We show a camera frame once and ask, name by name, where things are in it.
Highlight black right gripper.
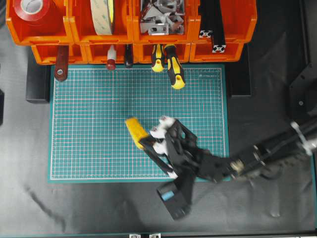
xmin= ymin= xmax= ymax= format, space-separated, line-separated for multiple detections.
xmin=139 ymin=116 xmax=231 ymax=182

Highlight yellow utility cutter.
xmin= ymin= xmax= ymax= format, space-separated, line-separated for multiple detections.
xmin=125 ymin=117 xmax=149 ymax=150

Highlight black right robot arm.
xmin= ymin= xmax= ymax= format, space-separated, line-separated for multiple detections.
xmin=150 ymin=116 xmax=317 ymax=182

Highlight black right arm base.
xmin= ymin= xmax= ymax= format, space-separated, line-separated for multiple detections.
xmin=287 ymin=63 xmax=317 ymax=123

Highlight black right rack foot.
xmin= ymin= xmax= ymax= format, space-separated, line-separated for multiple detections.
xmin=226 ymin=44 xmax=252 ymax=98

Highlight orange container rack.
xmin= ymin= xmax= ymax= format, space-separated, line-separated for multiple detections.
xmin=6 ymin=0 xmax=257 ymax=65

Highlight black rack foot tray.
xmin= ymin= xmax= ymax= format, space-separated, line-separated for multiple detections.
xmin=25 ymin=44 xmax=51 ymax=104

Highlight large yellow black screwdriver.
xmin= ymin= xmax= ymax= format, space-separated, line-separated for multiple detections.
xmin=164 ymin=44 xmax=186 ymax=90

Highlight green cutting mat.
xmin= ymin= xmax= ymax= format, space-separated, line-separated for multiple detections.
xmin=48 ymin=64 xmax=229 ymax=183

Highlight small yellow black screwdriver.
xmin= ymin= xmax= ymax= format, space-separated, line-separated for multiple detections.
xmin=151 ymin=44 xmax=165 ymax=72

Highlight long black aluminium extrusion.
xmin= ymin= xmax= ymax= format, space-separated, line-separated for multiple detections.
xmin=211 ymin=0 xmax=226 ymax=53

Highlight silver metal corner brackets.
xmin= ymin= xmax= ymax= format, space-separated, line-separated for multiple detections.
xmin=140 ymin=0 xmax=185 ymax=36

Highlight short black aluminium extrusion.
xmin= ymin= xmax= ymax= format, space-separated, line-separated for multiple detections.
xmin=198 ymin=0 xmax=213 ymax=38

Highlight white double-sided tape roll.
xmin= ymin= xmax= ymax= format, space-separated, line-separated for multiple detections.
xmin=90 ymin=0 xmax=115 ymax=35

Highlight red tape roll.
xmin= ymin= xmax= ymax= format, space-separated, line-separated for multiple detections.
xmin=13 ymin=0 xmax=60 ymax=26

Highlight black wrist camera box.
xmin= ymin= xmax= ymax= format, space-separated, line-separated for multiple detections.
xmin=157 ymin=172 xmax=196 ymax=220

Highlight dark brown handled tool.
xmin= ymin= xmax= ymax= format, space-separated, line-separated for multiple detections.
xmin=124 ymin=44 xmax=133 ymax=68

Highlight red white handled tool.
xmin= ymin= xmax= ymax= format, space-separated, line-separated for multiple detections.
xmin=106 ymin=45 xmax=116 ymax=70

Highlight brown wooden handled tool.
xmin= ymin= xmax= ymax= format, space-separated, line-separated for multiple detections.
xmin=54 ymin=45 xmax=69 ymax=82

